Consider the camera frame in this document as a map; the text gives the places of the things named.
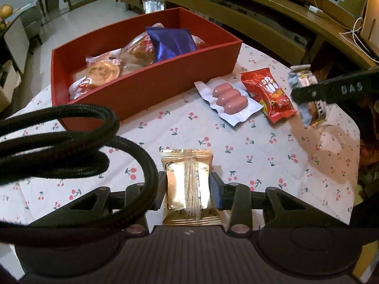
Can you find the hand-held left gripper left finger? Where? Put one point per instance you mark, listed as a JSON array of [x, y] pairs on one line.
[[162, 189]]

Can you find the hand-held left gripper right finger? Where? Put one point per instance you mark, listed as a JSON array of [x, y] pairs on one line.
[[214, 193]]

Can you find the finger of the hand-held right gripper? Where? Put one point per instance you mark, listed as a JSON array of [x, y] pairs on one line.
[[311, 93]]

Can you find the blue and white snack packet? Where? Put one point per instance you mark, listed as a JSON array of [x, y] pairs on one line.
[[300, 75]]

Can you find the gold foil snack packet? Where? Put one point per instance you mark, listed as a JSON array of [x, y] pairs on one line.
[[189, 183]]

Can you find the red gummy packet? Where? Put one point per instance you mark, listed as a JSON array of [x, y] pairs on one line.
[[272, 97]]

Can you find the red cardboard box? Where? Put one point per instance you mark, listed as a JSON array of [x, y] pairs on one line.
[[148, 85]]

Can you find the clear packet with red print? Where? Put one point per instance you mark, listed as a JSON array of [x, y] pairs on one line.
[[81, 87]]

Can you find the clear mooncake packet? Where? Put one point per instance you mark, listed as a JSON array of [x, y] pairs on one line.
[[102, 71], [139, 50]]

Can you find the blue foil snack packet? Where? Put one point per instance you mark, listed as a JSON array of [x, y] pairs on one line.
[[171, 43]]

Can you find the cherry print tablecloth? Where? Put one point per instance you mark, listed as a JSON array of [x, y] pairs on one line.
[[207, 142]]

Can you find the pink sausage packet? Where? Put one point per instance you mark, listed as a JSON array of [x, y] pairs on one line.
[[229, 97]]

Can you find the white charger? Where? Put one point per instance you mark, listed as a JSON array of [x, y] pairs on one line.
[[316, 11]]

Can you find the wooden television stand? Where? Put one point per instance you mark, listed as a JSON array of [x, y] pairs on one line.
[[266, 3]]

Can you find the silver foil bag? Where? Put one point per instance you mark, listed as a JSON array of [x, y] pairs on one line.
[[152, 6]]

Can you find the sideboard with white doors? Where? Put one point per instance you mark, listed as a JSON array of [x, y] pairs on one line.
[[16, 41]]

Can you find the grey sofa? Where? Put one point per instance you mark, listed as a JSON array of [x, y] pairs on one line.
[[31, 20]]

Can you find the yellow pomelo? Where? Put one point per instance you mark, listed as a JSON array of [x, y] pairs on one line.
[[6, 11]]

